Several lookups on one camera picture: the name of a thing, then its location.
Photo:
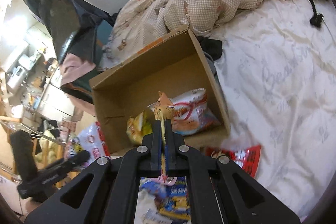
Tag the blue white snack bag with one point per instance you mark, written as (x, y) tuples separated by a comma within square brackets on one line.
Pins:
[(163, 201)]

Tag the white red chicken snack bag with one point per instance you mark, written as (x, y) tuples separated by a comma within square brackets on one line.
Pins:
[(90, 139)]

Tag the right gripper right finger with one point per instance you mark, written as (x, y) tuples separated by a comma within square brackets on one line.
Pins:
[(219, 191)]

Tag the brown cardboard box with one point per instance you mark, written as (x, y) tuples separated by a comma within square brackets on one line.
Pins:
[(173, 64)]

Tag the tan cracker packet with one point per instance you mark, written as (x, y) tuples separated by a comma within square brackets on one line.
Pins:
[(163, 110)]

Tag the red white candy bar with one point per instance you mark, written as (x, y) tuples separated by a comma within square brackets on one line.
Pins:
[(248, 159)]

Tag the yellow chip bag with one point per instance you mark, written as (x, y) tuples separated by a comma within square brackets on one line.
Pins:
[(138, 127)]

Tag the white floral bed sheet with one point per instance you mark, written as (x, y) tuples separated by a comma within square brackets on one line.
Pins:
[(277, 73)]

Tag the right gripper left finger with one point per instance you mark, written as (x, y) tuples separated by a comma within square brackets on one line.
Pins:
[(106, 191)]

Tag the pink towel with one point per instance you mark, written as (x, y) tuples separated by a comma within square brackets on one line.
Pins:
[(73, 68)]

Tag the black plastic bag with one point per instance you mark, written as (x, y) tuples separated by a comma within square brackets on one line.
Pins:
[(72, 24)]

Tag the white red shrimp cracker bag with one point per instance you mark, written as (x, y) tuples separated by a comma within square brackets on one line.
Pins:
[(191, 113)]

